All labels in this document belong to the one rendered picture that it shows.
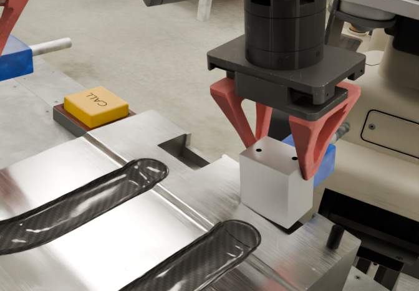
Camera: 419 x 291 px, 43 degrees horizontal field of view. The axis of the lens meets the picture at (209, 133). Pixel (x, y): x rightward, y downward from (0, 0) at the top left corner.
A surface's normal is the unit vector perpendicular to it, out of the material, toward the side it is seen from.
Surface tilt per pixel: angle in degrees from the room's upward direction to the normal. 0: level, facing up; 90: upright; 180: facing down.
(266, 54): 96
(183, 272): 4
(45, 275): 17
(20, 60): 90
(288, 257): 0
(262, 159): 12
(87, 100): 0
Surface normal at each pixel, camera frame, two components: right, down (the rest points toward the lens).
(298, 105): -0.07, -0.85
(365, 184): -0.42, 0.54
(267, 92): -0.67, 0.42
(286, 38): -0.08, 0.52
